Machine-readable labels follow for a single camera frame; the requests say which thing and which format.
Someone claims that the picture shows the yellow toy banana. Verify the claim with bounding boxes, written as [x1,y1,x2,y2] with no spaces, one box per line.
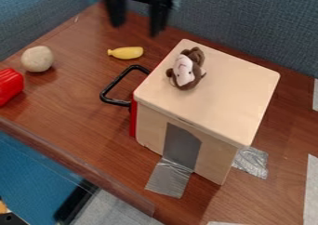
[106,46,146,60]

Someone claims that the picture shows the brown plush monkey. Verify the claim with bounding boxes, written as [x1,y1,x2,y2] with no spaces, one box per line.
[165,46,208,91]

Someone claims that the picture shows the beige toy ball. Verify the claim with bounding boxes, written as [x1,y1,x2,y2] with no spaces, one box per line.
[20,45,57,73]

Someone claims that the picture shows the cabinet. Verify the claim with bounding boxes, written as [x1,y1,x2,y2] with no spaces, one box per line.
[132,38,283,200]

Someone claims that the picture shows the red toy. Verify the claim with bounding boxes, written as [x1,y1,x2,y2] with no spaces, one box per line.
[0,68,27,108]

